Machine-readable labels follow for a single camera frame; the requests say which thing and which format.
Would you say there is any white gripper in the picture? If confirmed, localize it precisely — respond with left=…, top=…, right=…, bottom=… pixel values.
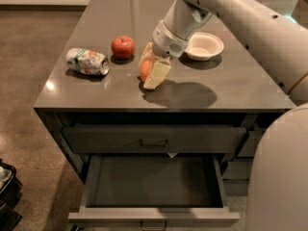
left=139, top=20, right=189, bottom=90

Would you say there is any orange fruit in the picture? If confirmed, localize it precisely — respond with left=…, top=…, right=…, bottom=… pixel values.
left=139, top=59, right=167, bottom=85

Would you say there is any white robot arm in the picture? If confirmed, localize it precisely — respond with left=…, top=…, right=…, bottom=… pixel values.
left=141, top=0, right=308, bottom=231

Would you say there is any closed grey top drawer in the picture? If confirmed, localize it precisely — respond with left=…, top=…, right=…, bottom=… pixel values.
left=63, top=125, right=246, bottom=153

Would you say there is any grey right top drawer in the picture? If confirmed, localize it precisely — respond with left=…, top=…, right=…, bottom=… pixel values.
left=238, top=126, right=265, bottom=158

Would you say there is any open grey middle drawer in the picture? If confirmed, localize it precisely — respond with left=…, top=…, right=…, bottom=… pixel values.
left=68, top=154, right=240, bottom=231

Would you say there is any grey right bottom drawer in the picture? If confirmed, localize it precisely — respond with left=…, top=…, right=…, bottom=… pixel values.
left=223, top=180, right=249, bottom=196

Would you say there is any red apple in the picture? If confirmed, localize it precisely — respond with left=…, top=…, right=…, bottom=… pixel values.
left=111, top=36, right=136, bottom=60

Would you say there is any white paper bowl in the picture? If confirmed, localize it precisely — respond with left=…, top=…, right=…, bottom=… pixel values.
left=185, top=32, right=224, bottom=61

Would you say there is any crushed white soda can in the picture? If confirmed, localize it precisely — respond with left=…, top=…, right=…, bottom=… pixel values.
left=65, top=48, right=109, bottom=76

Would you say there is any grey cabinet counter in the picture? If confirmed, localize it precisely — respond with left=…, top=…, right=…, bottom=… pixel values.
left=34, top=0, right=294, bottom=178

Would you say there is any black cart at left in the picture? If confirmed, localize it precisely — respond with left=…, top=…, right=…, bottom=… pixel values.
left=0, top=162, right=22, bottom=231

